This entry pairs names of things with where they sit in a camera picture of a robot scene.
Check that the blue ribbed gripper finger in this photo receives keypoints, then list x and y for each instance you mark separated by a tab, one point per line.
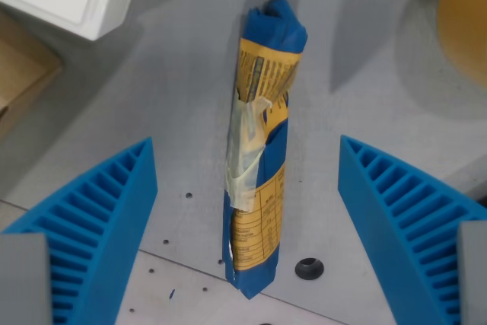
380	211
114	203

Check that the blue and yellow rolled bag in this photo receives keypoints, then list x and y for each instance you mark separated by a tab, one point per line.
266	150

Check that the black table hole grommet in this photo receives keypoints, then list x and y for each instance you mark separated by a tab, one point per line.
309	268

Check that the brown cardboard box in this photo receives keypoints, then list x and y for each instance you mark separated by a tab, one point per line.
23	74

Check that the beige packing tape roll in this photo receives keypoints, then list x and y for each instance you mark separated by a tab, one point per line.
464	28

